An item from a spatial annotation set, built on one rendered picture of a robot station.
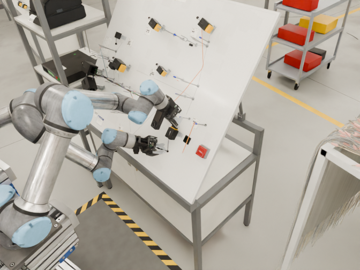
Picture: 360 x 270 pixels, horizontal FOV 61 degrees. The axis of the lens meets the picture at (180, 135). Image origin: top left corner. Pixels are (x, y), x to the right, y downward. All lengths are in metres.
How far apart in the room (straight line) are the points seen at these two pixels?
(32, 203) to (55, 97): 0.35
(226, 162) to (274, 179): 1.10
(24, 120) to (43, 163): 0.34
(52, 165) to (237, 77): 0.93
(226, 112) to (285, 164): 1.69
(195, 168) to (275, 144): 1.81
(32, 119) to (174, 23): 0.96
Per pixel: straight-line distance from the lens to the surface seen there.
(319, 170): 1.24
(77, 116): 1.03
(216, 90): 1.59
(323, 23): 4.35
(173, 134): 1.61
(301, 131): 3.56
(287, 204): 2.83
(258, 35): 1.56
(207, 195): 1.78
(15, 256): 1.35
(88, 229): 2.77
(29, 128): 1.37
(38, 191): 1.11
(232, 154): 2.01
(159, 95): 1.39
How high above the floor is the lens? 2.20
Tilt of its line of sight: 40 degrees down
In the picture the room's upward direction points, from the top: 4 degrees counter-clockwise
